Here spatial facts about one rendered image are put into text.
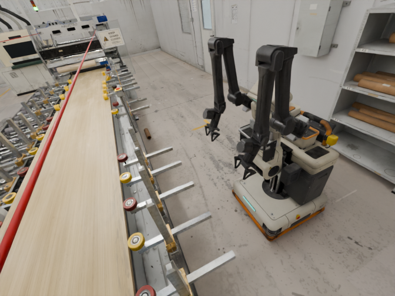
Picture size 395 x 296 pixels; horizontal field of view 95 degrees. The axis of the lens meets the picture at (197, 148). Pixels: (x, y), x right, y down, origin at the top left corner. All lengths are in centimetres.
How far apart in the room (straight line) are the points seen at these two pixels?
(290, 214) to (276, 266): 44
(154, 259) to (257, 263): 94
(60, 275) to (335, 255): 193
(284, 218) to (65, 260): 153
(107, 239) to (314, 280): 155
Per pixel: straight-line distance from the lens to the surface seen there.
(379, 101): 295
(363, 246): 224
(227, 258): 100
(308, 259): 201
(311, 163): 152
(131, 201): 122
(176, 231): 111
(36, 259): 134
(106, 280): 106
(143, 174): 100
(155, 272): 128
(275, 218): 178
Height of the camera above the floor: 179
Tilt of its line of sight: 38 degrees down
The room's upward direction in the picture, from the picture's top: 10 degrees counter-clockwise
